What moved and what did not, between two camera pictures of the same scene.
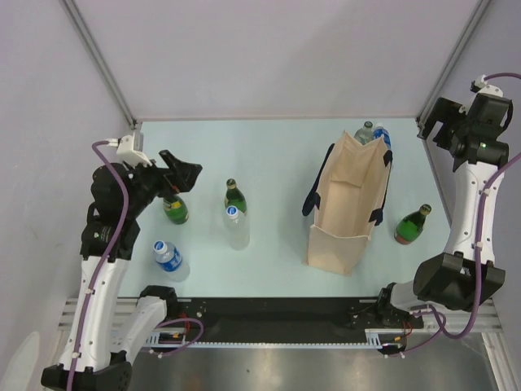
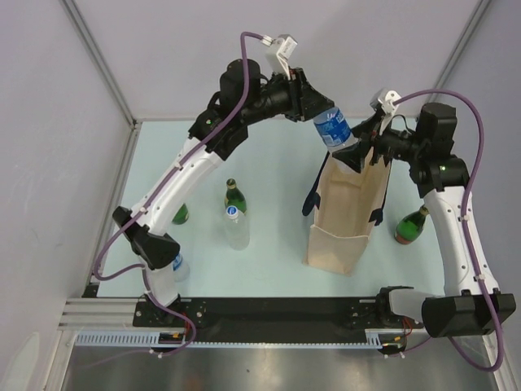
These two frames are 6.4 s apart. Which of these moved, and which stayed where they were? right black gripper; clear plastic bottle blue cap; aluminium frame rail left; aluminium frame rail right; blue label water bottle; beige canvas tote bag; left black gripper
Moved: left black gripper; right black gripper; blue label water bottle
Stayed: beige canvas tote bag; aluminium frame rail right; clear plastic bottle blue cap; aluminium frame rail left
